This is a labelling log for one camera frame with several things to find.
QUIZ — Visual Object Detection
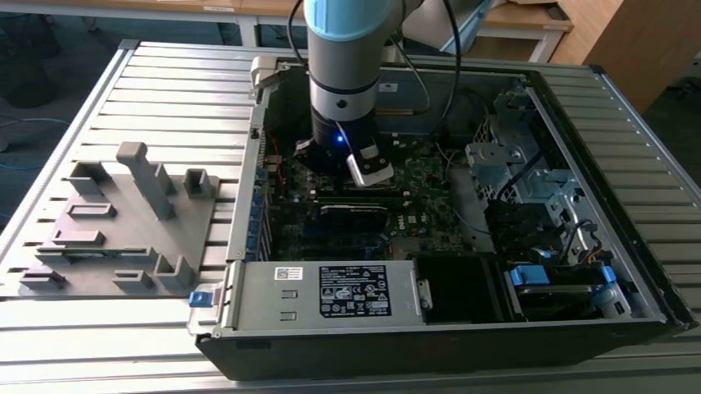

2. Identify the grey power supply unit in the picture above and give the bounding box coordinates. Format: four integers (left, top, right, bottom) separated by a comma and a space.
216, 260, 435, 332

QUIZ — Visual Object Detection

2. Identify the grey parts rack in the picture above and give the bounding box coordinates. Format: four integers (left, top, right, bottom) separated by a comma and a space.
15, 141, 223, 297

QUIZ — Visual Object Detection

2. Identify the wooden cabinet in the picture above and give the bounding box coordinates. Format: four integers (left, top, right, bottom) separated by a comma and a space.
550, 0, 701, 116

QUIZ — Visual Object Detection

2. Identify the black wire with plug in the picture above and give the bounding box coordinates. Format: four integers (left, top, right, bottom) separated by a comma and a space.
561, 217, 598, 263

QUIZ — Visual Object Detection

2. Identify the light blue floor cable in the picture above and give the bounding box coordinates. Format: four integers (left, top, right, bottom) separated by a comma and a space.
0, 117, 72, 170

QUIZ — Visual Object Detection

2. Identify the wooden desk white frame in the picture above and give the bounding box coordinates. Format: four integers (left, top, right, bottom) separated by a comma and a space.
240, 0, 576, 63

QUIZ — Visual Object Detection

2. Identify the black open PC case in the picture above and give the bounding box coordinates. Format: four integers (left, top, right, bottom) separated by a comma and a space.
186, 53, 701, 381

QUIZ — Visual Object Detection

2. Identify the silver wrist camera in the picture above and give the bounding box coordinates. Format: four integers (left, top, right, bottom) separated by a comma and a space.
345, 139, 395, 188

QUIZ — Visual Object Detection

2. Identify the black drive cable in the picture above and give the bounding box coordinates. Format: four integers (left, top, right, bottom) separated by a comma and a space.
497, 149, 546, 198

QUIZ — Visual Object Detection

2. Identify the wide blue drive clip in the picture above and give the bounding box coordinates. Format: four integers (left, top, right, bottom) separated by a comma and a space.
508, 264, 552, 287

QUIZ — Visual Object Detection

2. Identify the grey case release latch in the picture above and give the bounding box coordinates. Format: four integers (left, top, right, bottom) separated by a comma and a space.
248, 56, 291, 100

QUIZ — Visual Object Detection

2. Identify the black drive connector bundle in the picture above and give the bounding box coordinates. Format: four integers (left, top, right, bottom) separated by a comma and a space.
485, 200, 549, 251

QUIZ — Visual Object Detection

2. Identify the CPU socket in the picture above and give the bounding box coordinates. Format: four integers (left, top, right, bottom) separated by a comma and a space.
339, 179, 399, 192

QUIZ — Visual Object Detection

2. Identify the silver hard disk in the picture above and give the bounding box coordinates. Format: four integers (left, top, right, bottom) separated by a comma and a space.
517, 285, 601, 322

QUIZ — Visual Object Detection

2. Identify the black looped cable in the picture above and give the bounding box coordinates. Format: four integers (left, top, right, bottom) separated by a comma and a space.
445, 88, 491, 143

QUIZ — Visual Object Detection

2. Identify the green motherboard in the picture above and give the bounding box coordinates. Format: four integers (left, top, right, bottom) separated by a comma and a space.
262, 126, 494, 262

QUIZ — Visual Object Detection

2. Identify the green RAM stick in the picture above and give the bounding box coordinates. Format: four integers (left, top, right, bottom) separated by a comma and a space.
60, 249, 126, 260

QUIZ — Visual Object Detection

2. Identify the black graphics card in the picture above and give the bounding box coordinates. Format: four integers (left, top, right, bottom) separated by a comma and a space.
319, 202, 391, 236

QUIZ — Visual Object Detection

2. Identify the black RAM slot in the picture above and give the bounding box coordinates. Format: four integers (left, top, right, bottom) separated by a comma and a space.
315, 198, 410, 207

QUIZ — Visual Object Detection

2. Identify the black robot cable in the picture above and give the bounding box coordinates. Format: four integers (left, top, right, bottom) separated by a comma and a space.
287, 0, 465, 139

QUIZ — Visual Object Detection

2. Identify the metal drive cage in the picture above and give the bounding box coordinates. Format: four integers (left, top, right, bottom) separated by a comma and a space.
465, 92, 590, 214

